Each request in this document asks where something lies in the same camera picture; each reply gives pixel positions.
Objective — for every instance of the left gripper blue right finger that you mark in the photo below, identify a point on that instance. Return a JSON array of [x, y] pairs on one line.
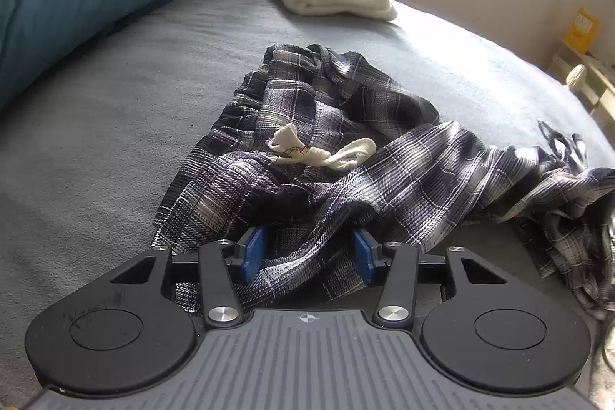
[[367, 257]]

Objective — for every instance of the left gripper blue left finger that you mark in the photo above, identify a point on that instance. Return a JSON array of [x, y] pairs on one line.
[[248, 255]]

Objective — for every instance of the black white plaid pants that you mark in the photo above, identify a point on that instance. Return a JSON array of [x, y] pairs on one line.
[[313, 141]]

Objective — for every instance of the grey bed blanket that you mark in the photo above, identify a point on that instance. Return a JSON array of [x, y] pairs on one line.
[[89, 150]]

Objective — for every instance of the white pinecone ornament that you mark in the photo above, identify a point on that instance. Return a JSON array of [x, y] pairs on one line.
[[576, 78]]

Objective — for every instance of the light wooden desk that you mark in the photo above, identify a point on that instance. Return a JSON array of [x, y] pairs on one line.
[[597, 94]]

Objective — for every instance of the yellow box on desk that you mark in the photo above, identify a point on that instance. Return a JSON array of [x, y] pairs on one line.
[[582, 31]]

